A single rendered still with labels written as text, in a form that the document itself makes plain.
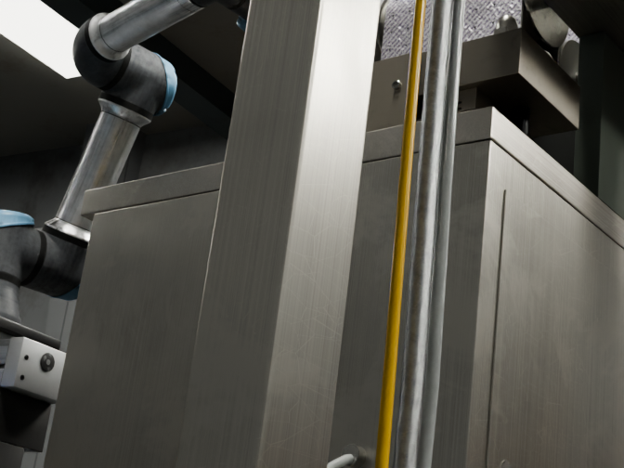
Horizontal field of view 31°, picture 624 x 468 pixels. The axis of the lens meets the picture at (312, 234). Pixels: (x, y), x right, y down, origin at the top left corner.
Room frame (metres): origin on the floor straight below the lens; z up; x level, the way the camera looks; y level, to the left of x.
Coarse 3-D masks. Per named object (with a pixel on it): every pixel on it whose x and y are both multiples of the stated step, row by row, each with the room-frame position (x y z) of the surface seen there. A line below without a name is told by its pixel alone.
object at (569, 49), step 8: (568, 40) 1.46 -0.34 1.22; (560, 48) 1.45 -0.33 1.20; (568, 48) 1.46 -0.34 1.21; (576, 48) 1.48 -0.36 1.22; (560, 56) 1.44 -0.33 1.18; (568, 56) 1.46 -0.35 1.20; (576, 56) 1.48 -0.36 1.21; (560, 64) 1.44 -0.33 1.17; (568, 64) 1.46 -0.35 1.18; (576, 64) 1.48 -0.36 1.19; (568, 72) 1.46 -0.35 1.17; (576, 72) 1.48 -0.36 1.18
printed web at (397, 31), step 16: (400, 0) 1.49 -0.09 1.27; (480, 0) 1.39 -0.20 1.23; (496, 0) 1.37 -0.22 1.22; (512, 0) 1.36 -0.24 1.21; (400, 16) 1.48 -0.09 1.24; (464, 16) 1.41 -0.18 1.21; (480, 16) 1.39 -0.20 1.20; (496, 16) 1.37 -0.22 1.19; (384, 32) 1.50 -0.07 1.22; (400, 32) 1.48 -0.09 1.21; (384, 48) 1.49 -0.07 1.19; (544, 48) 1.45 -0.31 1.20
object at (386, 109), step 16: (384, 64) 1.22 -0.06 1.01; (400, 64) 1.21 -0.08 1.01; (384, 80) 1.22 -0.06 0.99; (400, 80) 1.20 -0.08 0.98; (384, 96) 1.22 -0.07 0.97; (400, 96) 1.20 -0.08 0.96; (368, 112) 1.23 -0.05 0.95; (384, 112) 1.22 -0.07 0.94; (400, 112) 1.20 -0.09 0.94; (368, 128) 1.23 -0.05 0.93
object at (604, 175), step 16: (592, 48) 1.30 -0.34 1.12; (608, 48) 1.30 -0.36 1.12; (592, 64) 1.30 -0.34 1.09; (608, 64) 1.30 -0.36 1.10; (592, 80) 1.30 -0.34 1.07; (608, 80) 1.30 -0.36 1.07; (592, 96) 1.29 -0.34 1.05; (608, 96) 1.30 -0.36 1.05; (592, 112) 1.29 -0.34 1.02; (608, 112) 1.30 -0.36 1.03; (592, 128) 1.29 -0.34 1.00; (608, 128) 1.30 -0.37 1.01; (576, 144) 1.31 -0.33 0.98; (592, 144) 1.29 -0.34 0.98; (608, 144) 1.31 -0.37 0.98; (576, 160) 1.31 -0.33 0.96; (592, 160) 1.29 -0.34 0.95; (608, 160) 1.31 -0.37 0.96; (576, 176) 1.31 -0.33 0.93; (592, 176) 1.29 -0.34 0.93; (608, 176) 1.31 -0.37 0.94; (592, 192) 1.29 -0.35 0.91; (608, 192) 1.31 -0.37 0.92
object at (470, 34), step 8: (520, 16) 1.35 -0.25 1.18; (488, 24) 1.38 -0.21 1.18; (520, 24) 1.35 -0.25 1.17; (464, 32) 1.40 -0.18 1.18; (472, 32) 1.40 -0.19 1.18; (480, 32) 1.39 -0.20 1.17; (488, 32) 1.38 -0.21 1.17; (464, 40) 1.40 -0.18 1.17; (400, 48) 1.47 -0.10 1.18; (408, 48) 1.47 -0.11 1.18; (424, 48) 1.45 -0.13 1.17; (384, 56) 1.49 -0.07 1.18; (392, 56) 1.48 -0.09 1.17
